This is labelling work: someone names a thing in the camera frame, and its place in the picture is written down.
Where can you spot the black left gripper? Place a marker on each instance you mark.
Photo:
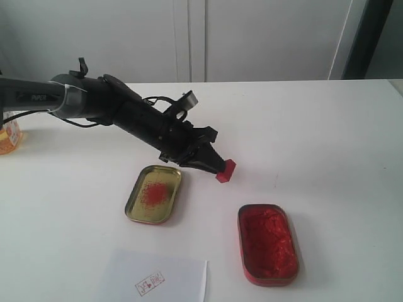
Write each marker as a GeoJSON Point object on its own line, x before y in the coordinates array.
{"type": "Point", "coordinates": [180, 142]}

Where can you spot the red rubber stamp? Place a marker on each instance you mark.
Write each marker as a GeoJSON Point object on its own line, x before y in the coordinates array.
{"type": "Point", "coordinates": [226, 175]}

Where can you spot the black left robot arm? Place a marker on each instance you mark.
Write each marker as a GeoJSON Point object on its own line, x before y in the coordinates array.
{"type": "Point", "coordinates": [158, 121]}

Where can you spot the red ink paste tin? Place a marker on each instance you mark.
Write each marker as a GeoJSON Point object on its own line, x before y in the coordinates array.
{"type": "Point", "coordinates": [268, 253]}

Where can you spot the gold tin lid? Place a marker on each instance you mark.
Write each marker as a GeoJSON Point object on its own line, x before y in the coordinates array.
{"type": "Point", "coordinates": [153, 195]}

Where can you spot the white paper sheet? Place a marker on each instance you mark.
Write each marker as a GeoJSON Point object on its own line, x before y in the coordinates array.
{"type": "Point", "coordinates": [137, 276]}

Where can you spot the orange labelled bottle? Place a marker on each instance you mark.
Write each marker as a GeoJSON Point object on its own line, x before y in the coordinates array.
{"type": "Point", "coordinates": [11, 137]}

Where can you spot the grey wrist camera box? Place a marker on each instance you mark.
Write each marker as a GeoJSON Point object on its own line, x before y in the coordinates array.
{"type": "Point", "coordinates": [185, 103]}

